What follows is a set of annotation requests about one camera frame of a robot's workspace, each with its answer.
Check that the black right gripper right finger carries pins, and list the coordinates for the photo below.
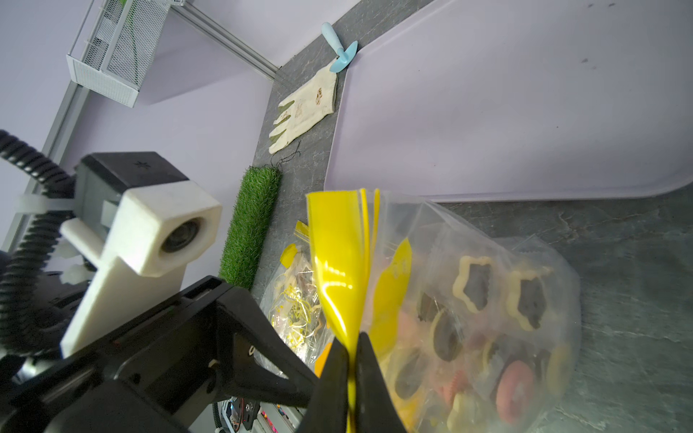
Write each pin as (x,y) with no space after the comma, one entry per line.
(374,412)

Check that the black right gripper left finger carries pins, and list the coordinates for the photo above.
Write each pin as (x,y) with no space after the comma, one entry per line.
(328,408)

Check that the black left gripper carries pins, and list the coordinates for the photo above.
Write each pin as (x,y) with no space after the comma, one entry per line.
(163,368)

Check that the clear ziploc bag of cookies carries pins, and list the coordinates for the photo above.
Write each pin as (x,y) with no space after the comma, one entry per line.
(471,333)

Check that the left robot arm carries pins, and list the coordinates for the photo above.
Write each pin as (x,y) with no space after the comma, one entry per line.
(23,332)

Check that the ziploc bag with small cookies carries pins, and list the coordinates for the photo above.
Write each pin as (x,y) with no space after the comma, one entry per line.
(291,304)

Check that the green artificial grass mat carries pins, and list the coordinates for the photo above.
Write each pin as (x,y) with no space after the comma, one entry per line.
(248,227)

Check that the black thread tangle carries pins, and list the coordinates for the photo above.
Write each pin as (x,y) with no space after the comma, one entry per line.
(288,156)

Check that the cream gardening glove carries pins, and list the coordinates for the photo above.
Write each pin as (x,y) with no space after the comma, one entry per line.
(304,108)

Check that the light blue garden trowel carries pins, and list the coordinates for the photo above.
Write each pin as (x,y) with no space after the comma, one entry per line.
(344,55)

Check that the lilac plastic tray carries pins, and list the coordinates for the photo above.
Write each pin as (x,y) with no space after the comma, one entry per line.
(521,100)

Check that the white mesh wall box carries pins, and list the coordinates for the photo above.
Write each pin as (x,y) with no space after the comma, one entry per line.
(115,47)

